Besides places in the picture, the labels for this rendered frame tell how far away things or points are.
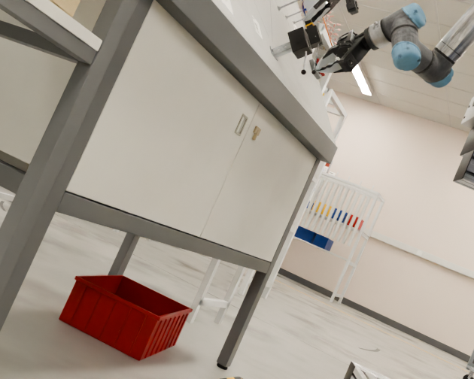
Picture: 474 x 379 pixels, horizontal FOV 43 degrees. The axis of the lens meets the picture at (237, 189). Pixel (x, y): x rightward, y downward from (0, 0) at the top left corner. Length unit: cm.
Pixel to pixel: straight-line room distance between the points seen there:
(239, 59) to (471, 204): 880
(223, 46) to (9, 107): 46
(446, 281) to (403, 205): 135
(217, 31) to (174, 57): 11
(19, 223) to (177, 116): 46
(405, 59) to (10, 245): 116
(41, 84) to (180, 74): 29
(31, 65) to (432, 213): 911
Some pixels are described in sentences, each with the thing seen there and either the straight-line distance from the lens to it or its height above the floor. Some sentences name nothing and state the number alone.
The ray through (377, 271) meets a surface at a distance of 1003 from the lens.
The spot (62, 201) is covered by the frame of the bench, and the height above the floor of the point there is 38.
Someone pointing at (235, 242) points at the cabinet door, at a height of 42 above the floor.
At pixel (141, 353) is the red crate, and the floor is 2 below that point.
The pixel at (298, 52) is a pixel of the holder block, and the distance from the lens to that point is 164.
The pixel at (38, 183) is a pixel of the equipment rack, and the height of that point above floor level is 40.
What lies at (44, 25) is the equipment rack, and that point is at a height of 63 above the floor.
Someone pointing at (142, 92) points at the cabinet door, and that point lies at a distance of 123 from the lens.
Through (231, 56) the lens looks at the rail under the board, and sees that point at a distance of 138.
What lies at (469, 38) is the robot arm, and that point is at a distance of 186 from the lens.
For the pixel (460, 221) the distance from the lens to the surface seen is 1002.
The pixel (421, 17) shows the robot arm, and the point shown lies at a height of 122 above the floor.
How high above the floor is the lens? 47
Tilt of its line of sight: 3 degrees up
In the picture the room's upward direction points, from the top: 24 degrees clockwise
